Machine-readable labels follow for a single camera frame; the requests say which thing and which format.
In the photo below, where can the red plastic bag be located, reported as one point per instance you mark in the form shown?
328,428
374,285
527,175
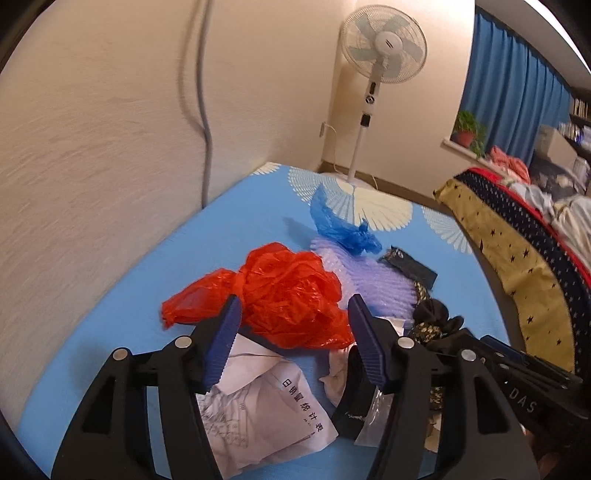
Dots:
288,298

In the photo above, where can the white printed paper sheet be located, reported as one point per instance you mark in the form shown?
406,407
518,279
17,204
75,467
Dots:
262,412

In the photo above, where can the clear plastic wrapper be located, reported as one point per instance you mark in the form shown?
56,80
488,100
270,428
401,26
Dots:
376,420

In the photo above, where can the white standing fan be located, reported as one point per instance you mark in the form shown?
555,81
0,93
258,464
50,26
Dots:
387,46

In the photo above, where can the blue curtain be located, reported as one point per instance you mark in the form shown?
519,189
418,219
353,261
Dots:
511,89

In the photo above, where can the blue patterned table mat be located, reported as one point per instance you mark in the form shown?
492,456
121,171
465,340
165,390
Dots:
269,206

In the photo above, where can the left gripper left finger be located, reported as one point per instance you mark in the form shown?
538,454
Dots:
108,436

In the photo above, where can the potted green plant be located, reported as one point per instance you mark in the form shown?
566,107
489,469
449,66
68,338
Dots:
469,133

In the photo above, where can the wall socket with plug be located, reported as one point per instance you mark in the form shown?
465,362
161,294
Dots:
325,128

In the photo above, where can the white cardboard box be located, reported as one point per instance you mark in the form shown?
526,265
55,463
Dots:
551,145

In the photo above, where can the blue plastic bag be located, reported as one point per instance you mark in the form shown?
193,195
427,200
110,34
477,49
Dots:
354,239

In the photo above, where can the pink folded cloth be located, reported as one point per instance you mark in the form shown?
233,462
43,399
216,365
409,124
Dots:
511,166

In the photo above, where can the black floral scrunchie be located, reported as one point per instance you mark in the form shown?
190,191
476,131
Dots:
432,323

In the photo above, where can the crumpled white tissue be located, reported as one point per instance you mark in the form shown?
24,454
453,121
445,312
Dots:
335,381

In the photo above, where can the plaid blue quilt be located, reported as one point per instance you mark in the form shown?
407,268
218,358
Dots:
568,217

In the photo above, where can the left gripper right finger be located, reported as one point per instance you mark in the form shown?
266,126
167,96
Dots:
480,437

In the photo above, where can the purple foam net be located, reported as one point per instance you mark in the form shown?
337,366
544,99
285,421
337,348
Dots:
386,292

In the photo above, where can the star patterned bed sheet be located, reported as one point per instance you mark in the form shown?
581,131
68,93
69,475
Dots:
548,284

